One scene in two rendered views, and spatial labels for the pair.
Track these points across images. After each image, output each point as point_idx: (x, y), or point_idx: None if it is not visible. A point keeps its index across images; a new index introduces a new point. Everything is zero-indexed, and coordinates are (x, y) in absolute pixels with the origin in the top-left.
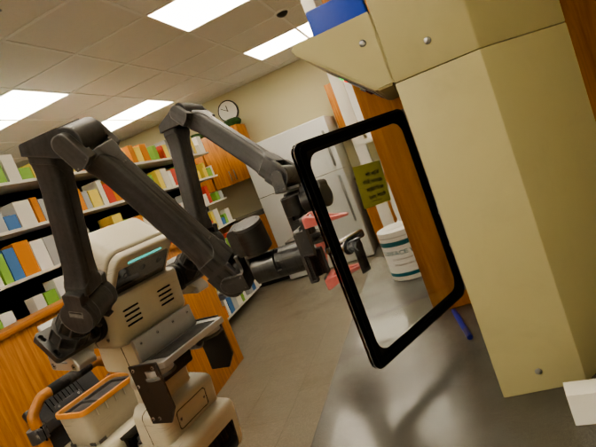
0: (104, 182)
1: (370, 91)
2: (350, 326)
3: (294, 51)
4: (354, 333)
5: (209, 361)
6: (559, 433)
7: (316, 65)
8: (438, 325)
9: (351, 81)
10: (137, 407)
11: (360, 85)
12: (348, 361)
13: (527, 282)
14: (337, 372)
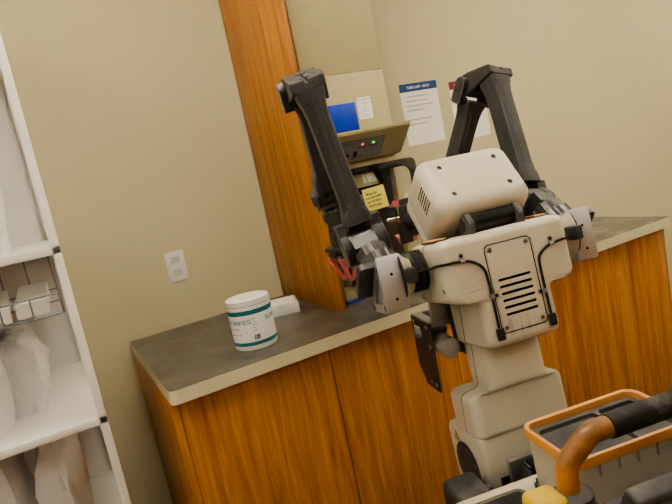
0: (478, 120)
1: (357, 155)
2: (365, 322)
3: (410, 122)
4: (376, 317)
5: (440, 380)
6: None
7: (405, 131)
8: (364, 302)
9: (394, 144)
10: (548, 371)
11: (384, 148)
12: (411, 304)
13: None
14: (425, 301)
